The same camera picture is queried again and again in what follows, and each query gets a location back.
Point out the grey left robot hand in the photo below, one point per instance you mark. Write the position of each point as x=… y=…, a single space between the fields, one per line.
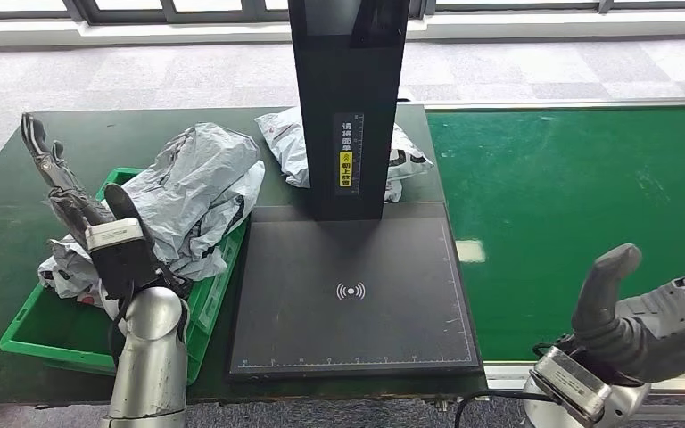
x=76 y=201

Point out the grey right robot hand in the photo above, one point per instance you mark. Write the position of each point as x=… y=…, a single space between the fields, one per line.
x=650 y=331

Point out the grey parcel bag red print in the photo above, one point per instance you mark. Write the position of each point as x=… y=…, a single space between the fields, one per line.
x=68 y=274

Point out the narrow grey parcel bag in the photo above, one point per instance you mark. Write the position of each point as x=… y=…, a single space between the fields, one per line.
x=200 y=171

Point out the green conveyor belt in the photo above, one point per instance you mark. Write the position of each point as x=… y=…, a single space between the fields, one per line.
x=555 y=177

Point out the grey parcel bag black print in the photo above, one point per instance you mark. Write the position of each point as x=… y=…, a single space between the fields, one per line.
x=286 y=144

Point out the black inbound scanner machine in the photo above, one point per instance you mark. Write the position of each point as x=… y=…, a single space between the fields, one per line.
x=348 y=337

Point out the green plastic crate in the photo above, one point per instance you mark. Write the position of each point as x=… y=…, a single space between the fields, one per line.
x=53 y=337

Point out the white window sill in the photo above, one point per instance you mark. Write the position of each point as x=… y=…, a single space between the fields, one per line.
x=141 y=33

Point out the black yellow warning label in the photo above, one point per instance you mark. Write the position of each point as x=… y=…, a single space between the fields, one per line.
x=346 y=167

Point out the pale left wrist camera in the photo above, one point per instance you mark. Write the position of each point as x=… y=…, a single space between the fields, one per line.
x=118 y=254

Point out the dark window frame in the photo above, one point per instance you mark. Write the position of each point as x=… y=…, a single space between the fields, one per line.
x=141 y=16

